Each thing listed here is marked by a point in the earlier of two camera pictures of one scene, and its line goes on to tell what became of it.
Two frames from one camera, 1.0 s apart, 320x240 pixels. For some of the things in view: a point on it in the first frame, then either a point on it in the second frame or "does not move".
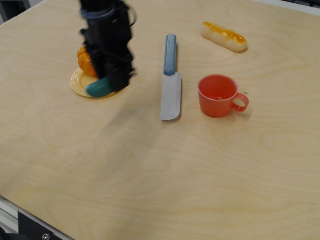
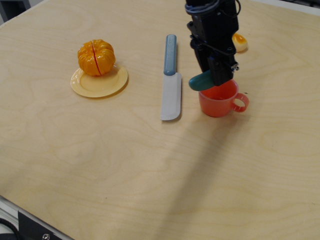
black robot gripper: [107, 35] -> [211, 29]
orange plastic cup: [217, 93] does not move
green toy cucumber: [101, 87] -> [202, 81]
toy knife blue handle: [171, 107] does not move
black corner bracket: [30, 228] does not move
